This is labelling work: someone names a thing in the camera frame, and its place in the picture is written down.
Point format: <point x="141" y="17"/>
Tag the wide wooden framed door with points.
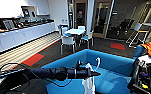
<point x="101" y="20"/>

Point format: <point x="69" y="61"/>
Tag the white shirt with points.
<point x="88" y="86"/>

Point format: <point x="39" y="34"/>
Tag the white wall cabinets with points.
<point x="7" y="8"/>

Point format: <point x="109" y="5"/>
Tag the white cloth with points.
<point x="144" y="59"/>

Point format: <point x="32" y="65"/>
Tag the black microwave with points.
<point x="7" y="24"/>

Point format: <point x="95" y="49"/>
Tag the black wall appliance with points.
<point x="28" y="12"/>

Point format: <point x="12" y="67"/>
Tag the white dining table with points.
<point x="74" y="31"/>

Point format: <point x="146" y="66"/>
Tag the white chair teal seat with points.
<point x="87" y="36"/>

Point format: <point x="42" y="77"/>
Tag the white high stool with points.
<point x="135" y="28"/>

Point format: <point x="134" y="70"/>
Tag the blue sofa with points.
<point x="114" y="76"/>

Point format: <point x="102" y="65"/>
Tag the white kitchen counter cabinets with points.
<point x="17" y="38"/>

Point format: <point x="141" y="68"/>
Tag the narrow wooden framed door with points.
<point x="80" y="16"/>

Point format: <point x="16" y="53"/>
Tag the black cart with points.
<point x="137" y="76"/>

